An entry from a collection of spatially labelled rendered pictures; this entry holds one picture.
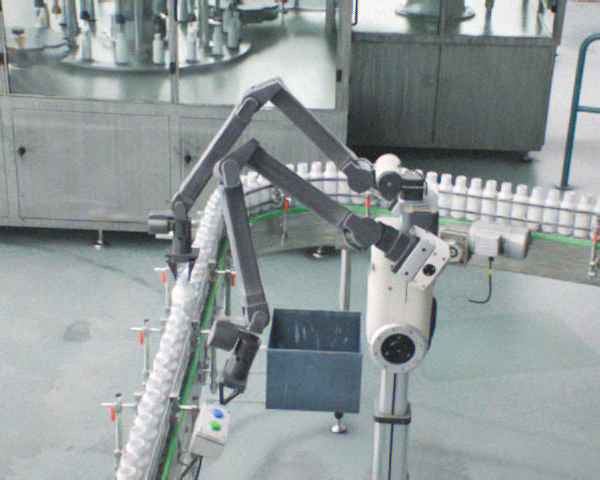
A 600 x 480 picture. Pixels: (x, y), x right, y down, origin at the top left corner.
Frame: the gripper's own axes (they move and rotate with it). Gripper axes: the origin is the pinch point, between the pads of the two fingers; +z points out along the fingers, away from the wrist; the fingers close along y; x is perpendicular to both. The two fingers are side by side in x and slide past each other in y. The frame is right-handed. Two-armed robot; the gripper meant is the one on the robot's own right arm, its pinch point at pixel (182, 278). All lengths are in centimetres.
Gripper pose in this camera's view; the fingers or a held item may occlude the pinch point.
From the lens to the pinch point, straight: 368.0
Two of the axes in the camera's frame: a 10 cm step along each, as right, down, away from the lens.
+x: -0.4, 3.8, -9.2
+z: -0.2, 9.2, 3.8
